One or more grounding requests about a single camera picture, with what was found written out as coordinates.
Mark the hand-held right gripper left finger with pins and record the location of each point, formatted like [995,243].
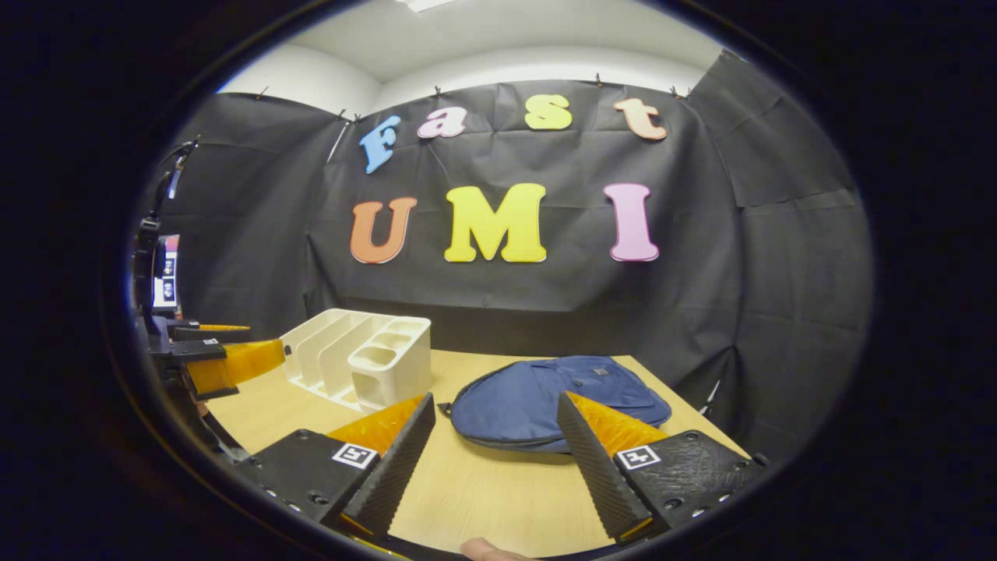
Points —
[393,467]

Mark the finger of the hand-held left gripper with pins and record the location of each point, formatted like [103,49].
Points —
[234,362]
[199,333]

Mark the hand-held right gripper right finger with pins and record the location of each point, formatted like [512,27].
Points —
[600,475]

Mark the white plastic bookshelf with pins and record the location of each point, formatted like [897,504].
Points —
[397,374]

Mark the blue schoolbag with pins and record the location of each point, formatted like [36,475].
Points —
[545,397]

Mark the computer monitor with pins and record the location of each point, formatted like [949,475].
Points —
[167,273]

